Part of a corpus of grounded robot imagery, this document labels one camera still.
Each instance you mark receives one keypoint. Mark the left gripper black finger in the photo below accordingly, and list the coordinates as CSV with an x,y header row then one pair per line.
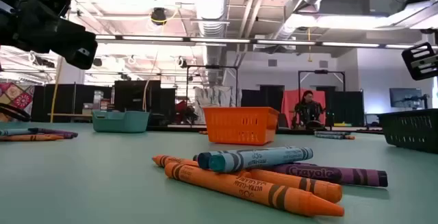
x,y
54,35

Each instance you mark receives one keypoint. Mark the blue crayon teal wax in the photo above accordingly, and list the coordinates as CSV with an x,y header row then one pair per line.
x,y
267,159

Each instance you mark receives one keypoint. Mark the black partition panel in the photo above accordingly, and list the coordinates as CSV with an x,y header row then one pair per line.
x,y
68,100
137,95

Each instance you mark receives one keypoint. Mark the black plastic basket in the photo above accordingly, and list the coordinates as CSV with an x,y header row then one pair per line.
x,y
410,131

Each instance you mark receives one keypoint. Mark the colourful patterned quilt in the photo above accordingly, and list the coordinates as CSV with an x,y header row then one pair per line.
x,y
15,95

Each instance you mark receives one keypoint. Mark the black ceiling dome lamp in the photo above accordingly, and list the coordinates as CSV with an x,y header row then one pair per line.
x,y
158,15

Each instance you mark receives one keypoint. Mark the teal plastic bin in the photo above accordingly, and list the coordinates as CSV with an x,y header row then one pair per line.
x,y
119,123

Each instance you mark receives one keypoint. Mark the person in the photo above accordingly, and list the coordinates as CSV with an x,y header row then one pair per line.
x,y
308,97

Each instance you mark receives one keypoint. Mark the red cloth curtain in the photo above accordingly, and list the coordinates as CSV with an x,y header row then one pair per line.
x,y
289,102

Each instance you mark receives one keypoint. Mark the green table mat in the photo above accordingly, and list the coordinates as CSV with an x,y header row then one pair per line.
x,y
102,183

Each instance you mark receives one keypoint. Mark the long ceiling light strip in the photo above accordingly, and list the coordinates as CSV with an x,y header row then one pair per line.
x,y
219,40

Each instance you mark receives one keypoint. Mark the white plastic sheet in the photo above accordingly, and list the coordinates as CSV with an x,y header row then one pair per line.
x,y
214,97

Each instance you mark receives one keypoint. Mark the orange plastic basket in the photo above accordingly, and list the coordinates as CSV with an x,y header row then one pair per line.
x,y
239,124

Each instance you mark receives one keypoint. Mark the dark wall monitor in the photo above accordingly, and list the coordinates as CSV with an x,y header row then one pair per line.
x,y
403,95

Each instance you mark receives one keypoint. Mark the black metal frame stand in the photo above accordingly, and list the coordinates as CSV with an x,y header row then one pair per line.
x,y
212,66
321,71

